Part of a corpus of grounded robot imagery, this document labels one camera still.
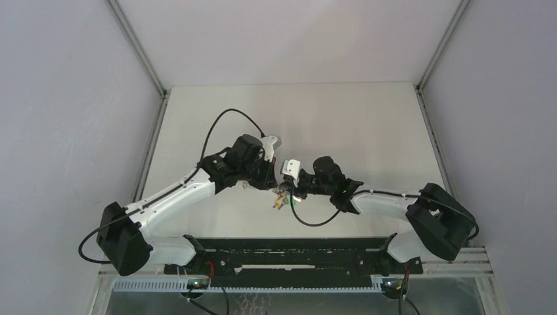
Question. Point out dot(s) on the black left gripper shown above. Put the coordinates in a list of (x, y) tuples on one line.
[(268, 181)]

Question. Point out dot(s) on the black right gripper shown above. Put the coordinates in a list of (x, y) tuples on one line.
[(302, 195)]

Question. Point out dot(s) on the round key organizer with rings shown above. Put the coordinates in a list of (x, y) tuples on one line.
[(287, 186)]

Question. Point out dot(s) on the yellow tagged key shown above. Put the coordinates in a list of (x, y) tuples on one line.
[(278, 203)]

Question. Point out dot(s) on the green tagged key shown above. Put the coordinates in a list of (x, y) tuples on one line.
[(295, 199)]

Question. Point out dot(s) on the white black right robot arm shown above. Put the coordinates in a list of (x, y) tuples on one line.
[(440, 225)]

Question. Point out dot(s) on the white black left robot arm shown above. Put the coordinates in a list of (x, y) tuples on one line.
[(127, 235)]

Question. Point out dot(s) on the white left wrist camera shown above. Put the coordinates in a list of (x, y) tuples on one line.
[(269, 144)]

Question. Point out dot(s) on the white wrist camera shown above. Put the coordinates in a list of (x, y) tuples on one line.
[(291, 168), (269, 144)]

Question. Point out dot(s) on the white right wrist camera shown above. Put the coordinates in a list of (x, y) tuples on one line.
[(291, 168)]

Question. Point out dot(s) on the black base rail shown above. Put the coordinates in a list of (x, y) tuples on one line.
[(295, 263)]

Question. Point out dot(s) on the right aluminium frame post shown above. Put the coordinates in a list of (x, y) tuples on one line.
[(443, 43)]

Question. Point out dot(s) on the aluminium frame post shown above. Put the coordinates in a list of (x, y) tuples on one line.
[(134, 42), (443, 43)]

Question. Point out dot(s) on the left aluminium frame post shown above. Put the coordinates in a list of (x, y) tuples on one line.
[(134, 42)]

